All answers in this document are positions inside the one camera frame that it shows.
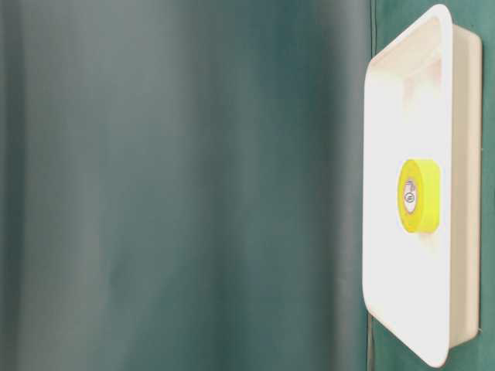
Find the yellow tape roll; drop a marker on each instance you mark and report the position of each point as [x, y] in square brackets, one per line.
[419, 196]

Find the white plastic tray case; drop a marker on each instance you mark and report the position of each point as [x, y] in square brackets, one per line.
[423, 100]

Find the green table cloth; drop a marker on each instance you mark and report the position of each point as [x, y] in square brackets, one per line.
[181, 185]

